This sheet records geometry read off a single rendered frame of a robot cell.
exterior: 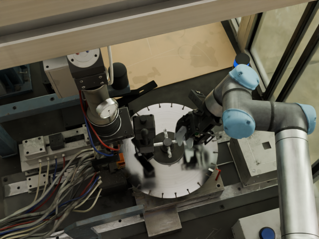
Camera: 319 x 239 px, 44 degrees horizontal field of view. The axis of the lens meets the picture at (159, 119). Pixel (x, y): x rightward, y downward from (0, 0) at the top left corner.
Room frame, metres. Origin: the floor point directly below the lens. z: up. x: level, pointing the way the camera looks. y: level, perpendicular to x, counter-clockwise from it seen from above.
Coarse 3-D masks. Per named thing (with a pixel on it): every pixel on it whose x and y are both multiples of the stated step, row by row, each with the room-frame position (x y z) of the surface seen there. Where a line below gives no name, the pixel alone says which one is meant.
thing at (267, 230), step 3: (267, 228) 0.20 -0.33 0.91; (264, 231) 0.19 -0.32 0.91; (267, 231) 0.19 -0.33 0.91; (270, 231) 0.19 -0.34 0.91; (261, 234) 0.18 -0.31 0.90; (264, 234) 0.18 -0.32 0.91; (267, 234) 0.18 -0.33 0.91; (270, 234) 0.18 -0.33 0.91; (273, 234) 0.18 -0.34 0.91; (264, 237) 0.17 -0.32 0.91; (267, 237) 0.17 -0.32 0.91; (270, 237) 0.17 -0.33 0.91; (273, 237) 0.17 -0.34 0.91
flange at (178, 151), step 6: (162, 132) 0.51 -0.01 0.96; (168, 132) 0.51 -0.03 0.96; (156, 138) 0.48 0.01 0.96; (162, 138) 0.48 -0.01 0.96; (174, 144) 0.46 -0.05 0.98; (156, 150) 0.44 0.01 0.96; (162, 150) 0.44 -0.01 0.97; (174, 150) 0.44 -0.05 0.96; (180, 150) 0.44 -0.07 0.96; (156, 156) 0.42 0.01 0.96; (162, 156) 0.42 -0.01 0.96; (168, 156) 0.42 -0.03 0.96; (174, 156) 0.42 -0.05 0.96; (180, 156) 0.42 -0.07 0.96; (162, 162) 0.40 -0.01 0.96; (168, 162) 0.40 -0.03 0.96; (174, 162) 0.40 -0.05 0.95
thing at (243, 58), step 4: (236, 56) 0.67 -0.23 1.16; (240, 56) 0.67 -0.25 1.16; (244, 56) 0.66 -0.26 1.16; (248, 56) 0.66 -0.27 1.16; (236, 60) 0.65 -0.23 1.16; (240, 60) 0.65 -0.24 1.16; (244, 60) 0.65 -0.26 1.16; (248, 60) 0.65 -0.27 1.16; (236, 64) 0.64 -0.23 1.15; (248, 64) 0.65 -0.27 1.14
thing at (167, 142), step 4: (164, 132) 0.49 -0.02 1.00; (164, 140) 0.46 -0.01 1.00; (168, 140) 0.46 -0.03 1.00; (172, 140) 0.46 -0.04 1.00; (176, 140) 0.46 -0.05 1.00; (156, 144) 0.45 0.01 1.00; (160, 144) 0.45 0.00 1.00; (164, 144) 0.45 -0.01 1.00; (168, 144) 0.45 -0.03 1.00; (168, 148) 0.43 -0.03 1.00; (168, 152) 0.42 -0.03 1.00
